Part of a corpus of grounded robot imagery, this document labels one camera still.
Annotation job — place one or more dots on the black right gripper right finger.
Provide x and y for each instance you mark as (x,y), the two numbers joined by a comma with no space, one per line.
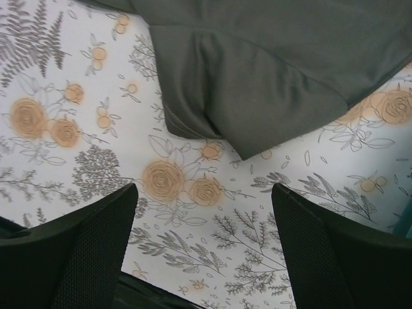
(335,262)

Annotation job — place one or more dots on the grey t shirt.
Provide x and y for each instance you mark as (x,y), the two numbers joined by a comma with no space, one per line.
(260,73)

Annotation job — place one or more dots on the teal plastic basket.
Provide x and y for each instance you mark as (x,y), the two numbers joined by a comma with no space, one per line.
(402,228)

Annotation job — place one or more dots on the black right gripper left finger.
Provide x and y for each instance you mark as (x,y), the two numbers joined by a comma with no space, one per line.
(70,262)

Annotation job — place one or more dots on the floral patterned table mat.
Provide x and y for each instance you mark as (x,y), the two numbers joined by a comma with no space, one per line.
(82,115)

